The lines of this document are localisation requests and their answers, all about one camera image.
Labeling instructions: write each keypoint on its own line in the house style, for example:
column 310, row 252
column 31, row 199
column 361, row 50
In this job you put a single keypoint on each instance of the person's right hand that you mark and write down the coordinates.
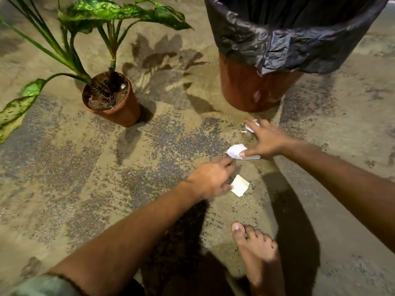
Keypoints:
column 271, row 143

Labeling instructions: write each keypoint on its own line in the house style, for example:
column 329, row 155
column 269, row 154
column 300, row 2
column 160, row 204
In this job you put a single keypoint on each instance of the person's left hand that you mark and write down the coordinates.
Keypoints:
column 209, row 180

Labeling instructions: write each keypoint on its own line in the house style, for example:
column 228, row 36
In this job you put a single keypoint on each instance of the person's left fingers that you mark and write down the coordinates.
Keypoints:
column 226, row 164

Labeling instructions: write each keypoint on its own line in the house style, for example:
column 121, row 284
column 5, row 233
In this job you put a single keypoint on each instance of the person's right thumb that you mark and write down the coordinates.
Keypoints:
column 250, row 153

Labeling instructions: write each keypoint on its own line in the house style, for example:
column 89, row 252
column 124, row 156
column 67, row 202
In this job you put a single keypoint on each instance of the person's left forearm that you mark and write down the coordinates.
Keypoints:
column 132, row 243

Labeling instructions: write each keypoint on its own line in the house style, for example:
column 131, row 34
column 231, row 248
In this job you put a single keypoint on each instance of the person's right forearm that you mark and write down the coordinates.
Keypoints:
column 345, row 184

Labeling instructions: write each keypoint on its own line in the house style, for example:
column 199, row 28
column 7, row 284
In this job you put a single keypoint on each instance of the flat square white paper piece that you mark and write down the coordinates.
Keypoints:
column 240, row 185

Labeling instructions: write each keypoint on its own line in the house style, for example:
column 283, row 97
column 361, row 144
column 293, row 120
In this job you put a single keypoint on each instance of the small white paper scrap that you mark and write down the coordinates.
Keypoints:
column 250, row 127

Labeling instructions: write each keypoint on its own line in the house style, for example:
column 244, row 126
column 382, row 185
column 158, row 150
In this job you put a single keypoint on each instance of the brown plastic trash bin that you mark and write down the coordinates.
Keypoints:
column 247, row 86

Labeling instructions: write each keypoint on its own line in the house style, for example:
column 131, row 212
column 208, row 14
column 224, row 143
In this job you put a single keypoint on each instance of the person's bare foot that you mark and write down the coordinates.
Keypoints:
column 259, row 255

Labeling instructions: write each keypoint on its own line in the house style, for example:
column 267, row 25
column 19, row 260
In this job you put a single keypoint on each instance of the brown plastic plant pot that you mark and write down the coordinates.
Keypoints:
column 123, row 110

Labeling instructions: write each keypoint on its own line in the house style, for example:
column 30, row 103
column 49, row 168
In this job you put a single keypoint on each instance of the black plastic garbage bag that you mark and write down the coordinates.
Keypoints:
column 293, row 30

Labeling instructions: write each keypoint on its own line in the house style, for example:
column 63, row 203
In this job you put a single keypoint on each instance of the green variegated leafy plant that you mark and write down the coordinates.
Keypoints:
column 92, row 15

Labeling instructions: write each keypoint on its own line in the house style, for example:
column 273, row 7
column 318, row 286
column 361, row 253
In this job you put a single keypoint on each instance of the light green shirt sleeve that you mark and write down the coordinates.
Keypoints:
column 43, row 286

